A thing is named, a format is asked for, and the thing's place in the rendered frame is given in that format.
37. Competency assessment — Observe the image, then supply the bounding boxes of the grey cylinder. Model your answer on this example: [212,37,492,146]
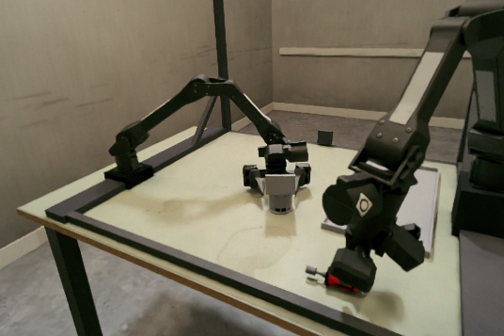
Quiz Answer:
[268,195,293,215]

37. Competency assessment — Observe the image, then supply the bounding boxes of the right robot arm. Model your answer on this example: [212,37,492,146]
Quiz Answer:
[109,74,308,175]

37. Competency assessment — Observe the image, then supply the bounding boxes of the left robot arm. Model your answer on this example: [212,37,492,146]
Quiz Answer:
[322,0,504,273]

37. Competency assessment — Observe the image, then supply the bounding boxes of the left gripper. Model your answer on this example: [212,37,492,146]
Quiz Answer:
[328,216,395,294]

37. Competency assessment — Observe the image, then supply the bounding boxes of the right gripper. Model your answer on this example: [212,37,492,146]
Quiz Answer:
[243,162,311,196]

